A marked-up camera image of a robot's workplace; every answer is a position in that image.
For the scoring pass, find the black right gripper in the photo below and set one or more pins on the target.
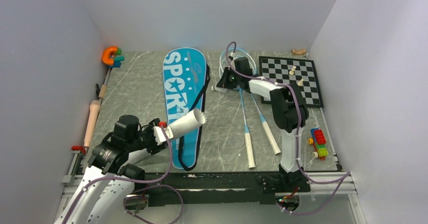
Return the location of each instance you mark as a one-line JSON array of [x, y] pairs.
[[223, 82]]

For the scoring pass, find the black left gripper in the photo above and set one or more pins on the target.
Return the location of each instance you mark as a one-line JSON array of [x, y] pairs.
[[154, 148]]

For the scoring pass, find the white shuttlecock tube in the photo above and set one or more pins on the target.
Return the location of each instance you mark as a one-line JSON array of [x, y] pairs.
[[187, 123]]

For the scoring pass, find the white shuttlecock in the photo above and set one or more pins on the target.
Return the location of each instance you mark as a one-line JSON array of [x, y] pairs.
[[222, 90]]

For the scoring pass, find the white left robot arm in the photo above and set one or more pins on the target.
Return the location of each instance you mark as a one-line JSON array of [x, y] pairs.
[[111, 173]]

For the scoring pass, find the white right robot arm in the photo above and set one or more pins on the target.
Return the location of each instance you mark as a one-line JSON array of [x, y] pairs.
[[289, 110]]

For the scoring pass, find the blue badminton racket right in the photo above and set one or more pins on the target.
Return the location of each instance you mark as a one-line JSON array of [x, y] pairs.
[[238, 53]]

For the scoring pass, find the blue racket bag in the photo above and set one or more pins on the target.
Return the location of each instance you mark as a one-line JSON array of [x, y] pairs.
[[186, 77]]

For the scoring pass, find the black white chessboard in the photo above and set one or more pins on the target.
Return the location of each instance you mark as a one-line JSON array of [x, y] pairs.
[[276, 68]]

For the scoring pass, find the cream chess pawn upper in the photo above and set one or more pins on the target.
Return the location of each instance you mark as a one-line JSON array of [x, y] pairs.
[[292, 71]]

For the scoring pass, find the wooden arch block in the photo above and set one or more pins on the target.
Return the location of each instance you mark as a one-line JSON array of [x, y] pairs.
[[298, 51]]

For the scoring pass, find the green blue toy blocks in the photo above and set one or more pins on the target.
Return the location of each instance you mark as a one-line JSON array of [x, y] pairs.
[[117, 58]]

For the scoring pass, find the orange C-shaped toy block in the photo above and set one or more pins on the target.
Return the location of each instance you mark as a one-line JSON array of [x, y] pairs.
[[109, 54]]

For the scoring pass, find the colourful brick toy car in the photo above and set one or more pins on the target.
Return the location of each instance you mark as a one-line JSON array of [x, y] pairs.
[[318, 142]]

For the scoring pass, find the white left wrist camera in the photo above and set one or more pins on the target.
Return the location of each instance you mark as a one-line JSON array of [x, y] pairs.
[[162, 133]]

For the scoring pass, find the black base frame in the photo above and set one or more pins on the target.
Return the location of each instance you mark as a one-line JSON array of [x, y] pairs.
[[263, 187]]

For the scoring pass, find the beige handle tool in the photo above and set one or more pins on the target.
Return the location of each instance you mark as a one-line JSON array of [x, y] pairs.
[[94, 109]]

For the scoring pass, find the red clamp on rail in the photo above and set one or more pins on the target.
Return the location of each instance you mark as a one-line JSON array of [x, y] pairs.
[[81, 149]]

